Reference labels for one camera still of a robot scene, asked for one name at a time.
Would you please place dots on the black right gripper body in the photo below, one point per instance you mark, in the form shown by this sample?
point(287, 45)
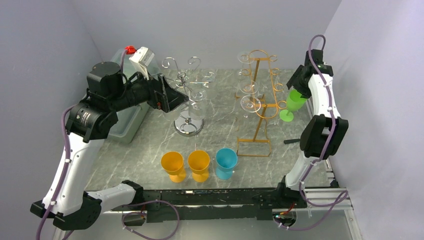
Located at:
point(299, 83)

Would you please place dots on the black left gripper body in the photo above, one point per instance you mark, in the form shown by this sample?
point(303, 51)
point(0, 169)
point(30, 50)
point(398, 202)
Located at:
point(141, 91)

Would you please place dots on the green plastic wine glass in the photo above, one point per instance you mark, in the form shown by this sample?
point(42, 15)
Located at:
point(292, 106)

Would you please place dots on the clear wine glass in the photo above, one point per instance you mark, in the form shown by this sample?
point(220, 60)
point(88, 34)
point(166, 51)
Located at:
point(247, 87)
point(249, 106)
point(246, 58)

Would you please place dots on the orange plastic wine glass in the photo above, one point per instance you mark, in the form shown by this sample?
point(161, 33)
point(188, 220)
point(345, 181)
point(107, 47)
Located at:
point(173, 163)
point(199, 162)

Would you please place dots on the blue plastic wine glass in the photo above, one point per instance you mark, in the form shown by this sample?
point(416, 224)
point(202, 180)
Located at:
point(226, 160)

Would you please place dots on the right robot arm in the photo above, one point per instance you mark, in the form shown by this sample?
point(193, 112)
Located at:
point(323, 135)

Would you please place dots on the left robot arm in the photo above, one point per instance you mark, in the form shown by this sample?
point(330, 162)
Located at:
point(85, 127)

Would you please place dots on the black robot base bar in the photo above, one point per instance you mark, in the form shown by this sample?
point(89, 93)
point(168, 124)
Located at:
point(260, 203)

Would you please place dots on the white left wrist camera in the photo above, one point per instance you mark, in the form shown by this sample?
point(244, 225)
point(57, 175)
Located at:
point(140, 59)

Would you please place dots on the chrome wire glass rack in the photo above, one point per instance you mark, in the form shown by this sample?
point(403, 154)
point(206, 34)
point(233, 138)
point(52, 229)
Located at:
point(188, 118)

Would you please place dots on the gold wire glass rack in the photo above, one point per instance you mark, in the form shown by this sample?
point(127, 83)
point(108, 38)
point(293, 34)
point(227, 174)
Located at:
point(252, 134)

